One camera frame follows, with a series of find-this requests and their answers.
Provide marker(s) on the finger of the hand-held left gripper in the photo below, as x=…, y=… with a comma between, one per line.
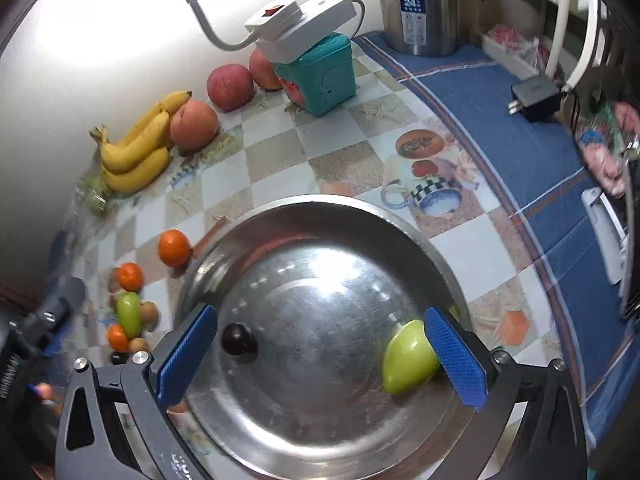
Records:
x=62, y=305

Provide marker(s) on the pale red apple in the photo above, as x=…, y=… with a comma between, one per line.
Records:
x=194, y=125

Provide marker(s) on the red and white packet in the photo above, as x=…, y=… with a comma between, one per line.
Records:
x=515, y=40

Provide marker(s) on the white plastic device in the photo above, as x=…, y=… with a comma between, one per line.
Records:
x=605, y=240

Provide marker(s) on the teal plastic box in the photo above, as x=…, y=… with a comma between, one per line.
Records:
x=325, y=80

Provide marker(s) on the yellow banana bunch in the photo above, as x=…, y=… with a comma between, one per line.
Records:
x=137, y=152

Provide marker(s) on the person's left hand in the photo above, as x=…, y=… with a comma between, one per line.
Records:
x=45, y=392

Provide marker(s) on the checkered printed tablecloth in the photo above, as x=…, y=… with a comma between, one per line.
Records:
x=325, y=125

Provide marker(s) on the printed plastic bag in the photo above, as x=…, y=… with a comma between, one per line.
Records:
x=607, y=165

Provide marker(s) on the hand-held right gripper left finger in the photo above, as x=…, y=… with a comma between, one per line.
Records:
x=185, y=355

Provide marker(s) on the white power strip with lamp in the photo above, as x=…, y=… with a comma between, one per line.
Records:
x=300, y=25

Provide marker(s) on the green jujube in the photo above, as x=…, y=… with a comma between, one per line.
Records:
x=410, y=362
x=128, y=312

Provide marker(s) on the black power adapter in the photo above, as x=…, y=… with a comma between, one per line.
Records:
x=535, y=96

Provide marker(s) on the brown longan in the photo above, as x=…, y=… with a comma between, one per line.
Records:
x=149, y=313
x=138, y=345

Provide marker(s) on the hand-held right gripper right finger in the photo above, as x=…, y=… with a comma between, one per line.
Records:
x=455, y=360

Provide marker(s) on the clear container of green fruits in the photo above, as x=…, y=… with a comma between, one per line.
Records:
x=92, y=195

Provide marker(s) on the small orange tangerine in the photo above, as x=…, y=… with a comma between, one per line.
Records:
x=118, y=338
x=129, y=277

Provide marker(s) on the stainless steel bowl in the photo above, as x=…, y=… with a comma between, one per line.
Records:
x=310, y=310

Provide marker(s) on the large orange tangerine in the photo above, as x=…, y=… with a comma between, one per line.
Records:
x=175, y=247

